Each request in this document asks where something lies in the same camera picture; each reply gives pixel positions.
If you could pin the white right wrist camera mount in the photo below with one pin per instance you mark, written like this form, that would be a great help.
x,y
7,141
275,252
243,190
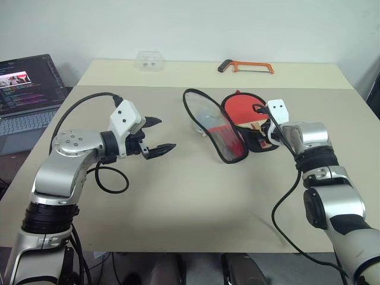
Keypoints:
x,y
277,110

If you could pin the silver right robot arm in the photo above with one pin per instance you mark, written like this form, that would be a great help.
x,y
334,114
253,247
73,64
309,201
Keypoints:
x,y
314,133

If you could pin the clear plastic box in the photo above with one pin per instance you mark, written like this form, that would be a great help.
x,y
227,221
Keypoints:
x,y
150,62

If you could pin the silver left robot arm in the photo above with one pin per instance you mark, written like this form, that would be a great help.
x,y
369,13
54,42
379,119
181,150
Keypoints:
x,y
68,142

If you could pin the dark object beside table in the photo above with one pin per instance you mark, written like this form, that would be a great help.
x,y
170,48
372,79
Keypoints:
x,y
374,92

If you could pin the open grey laptop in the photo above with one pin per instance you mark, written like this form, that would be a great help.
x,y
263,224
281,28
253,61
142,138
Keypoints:
x,y
26,89

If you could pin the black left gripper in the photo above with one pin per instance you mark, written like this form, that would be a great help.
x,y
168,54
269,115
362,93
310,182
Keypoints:
x,y
135,145

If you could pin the dark rounded shape under table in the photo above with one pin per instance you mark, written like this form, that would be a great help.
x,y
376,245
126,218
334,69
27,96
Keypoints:
x,y
243,270

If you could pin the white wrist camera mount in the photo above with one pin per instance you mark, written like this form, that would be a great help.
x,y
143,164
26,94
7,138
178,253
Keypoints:
x,y
277,110
126,115

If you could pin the clear black-rimmed paddle case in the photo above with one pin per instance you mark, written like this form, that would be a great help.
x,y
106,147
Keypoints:
x,y
231,148

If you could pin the red table tennis paddle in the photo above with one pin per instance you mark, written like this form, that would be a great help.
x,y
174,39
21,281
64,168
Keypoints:
x,y
240,108

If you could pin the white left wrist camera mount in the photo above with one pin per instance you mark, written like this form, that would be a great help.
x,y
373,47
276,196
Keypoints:
x,y
126,115

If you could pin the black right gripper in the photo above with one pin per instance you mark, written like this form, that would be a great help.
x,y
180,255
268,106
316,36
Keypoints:
x,y
263,132

